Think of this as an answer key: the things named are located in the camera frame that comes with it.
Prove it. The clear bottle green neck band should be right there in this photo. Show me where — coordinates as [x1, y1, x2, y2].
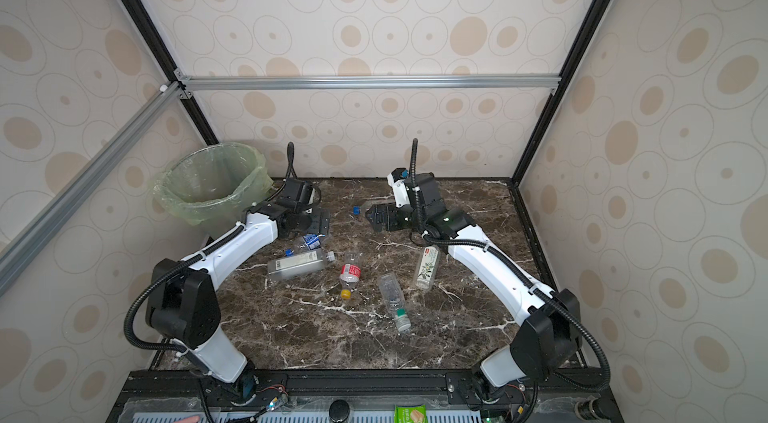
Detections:
[378, 273, 411, 333]

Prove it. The aluminium frame rail left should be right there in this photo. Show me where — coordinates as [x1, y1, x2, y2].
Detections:
[1, 82, 181, 294]

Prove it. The clear bottle red label yellow cap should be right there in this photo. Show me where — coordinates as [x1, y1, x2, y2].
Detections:
[339, 252, 362, 301]

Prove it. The black round knob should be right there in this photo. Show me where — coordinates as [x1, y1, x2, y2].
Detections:
[328, 399, 352, 423]

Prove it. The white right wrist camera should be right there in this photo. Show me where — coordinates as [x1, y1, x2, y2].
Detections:
[387, 168, 412, 208]

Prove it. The clear bottle white cap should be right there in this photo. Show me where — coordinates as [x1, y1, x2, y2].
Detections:
[267, 249, 336, 282]

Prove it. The green plastic bin liner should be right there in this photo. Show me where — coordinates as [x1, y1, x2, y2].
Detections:
[152, 140, 275, 227]

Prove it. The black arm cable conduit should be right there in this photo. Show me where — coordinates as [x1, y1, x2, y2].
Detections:
[407, 138, 612, 391]
[122, 142, 298, 353]

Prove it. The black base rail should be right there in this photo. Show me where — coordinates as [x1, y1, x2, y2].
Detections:
[107, 368, 623, 422]

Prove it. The aluminium frame rail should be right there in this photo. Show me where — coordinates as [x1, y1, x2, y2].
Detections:
[1, 82, 181, 294]
[181, 74, 560, 91]

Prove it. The grey mesh waste bin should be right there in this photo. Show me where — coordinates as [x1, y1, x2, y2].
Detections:
[160, 141, 275, 238]

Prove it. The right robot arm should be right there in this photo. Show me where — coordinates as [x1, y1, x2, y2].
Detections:
[366, 168, 581, 388]

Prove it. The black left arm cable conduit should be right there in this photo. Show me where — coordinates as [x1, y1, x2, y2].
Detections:
[122, 142, 298, 353]

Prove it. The clear bottle green label grey cap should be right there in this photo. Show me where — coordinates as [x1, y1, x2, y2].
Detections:
[414, 246, 440, 291]

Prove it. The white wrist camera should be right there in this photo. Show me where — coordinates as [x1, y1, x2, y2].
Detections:
[387, 168, 412, 208]
[300, 182, 314, 205]

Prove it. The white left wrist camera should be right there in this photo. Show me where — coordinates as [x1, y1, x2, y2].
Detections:
[300, 182, 314, 205]

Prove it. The small clear bottle blue label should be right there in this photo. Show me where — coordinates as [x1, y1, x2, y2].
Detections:
[285, 234, 331, 256]

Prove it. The aluminium frame rail back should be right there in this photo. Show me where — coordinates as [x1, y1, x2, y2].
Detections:
[181, 74, 560, 91]

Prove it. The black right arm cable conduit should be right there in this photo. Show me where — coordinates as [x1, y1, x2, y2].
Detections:
[407, 138, 612, 391]

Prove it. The green snack packet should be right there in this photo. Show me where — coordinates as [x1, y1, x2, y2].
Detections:
[393, 405, 428, 423]

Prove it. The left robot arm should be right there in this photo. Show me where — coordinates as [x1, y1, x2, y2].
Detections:
[137, 177, 322, 399]

